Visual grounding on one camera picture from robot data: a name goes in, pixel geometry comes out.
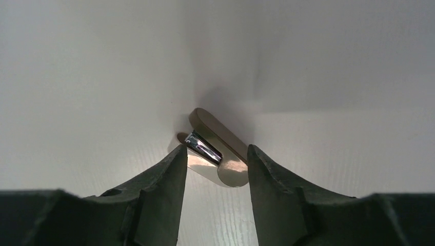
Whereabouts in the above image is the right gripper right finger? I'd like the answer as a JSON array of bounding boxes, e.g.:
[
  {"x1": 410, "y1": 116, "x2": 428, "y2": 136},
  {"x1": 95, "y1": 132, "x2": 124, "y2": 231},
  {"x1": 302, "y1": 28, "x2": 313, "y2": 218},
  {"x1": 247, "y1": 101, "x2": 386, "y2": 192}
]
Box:
[{"x1": 247, "y1": 145, "x2": 434, "y2": 245}]

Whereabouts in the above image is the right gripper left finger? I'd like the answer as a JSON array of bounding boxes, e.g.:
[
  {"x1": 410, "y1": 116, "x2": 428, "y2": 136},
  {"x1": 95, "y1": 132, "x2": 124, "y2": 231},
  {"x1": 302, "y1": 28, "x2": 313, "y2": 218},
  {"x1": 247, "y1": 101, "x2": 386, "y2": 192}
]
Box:
[{"x1": 1, "y1": 145, "x2": 187, "y2": 245}]

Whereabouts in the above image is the silver staple strip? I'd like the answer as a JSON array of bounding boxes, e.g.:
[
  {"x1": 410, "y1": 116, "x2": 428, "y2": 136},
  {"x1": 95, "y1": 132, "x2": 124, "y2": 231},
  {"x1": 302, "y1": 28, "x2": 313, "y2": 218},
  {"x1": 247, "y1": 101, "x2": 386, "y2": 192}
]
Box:
[{"x1": 184, "y1": 131, "x2": 222, "y2": 166}]

